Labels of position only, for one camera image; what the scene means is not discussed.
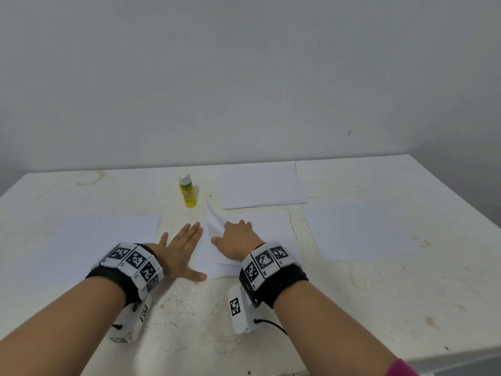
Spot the yellow glue stick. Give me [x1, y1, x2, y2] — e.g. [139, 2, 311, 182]
[178, 173, 198, 210]

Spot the person's left hand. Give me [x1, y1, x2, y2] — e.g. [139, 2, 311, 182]
[146, 222, 210, 284]

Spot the person's left forearm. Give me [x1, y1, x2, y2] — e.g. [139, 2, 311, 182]
[0, 276, 128, 376]

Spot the black marker wristband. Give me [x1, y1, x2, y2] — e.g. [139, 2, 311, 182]
[238, 241, 310, 309]
[85, 242, 164, 307]

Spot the stack of white paper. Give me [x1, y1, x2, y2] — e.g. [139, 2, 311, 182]
[301, 200, 428, 264]
[38, 214, 163, 286]

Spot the person's right hand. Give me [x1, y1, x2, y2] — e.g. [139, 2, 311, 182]
[210, 220, 266, 262]

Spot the pink sleeve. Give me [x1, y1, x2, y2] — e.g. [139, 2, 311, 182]
[384, 358, 421, 376]

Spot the person's right forearm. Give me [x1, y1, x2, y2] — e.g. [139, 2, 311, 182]
[274, 281, 402, 376]

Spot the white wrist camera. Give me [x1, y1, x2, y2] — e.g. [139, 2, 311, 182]
[227, 283, 261, 336]
[109, 297, 152, 345]

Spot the glued white paper sheet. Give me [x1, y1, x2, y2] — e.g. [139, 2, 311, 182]
[217, 161, 308, 210]
[189, 201, 303, 280]

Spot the black cable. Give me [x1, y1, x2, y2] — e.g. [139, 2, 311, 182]
[254, 317, 289, 336]

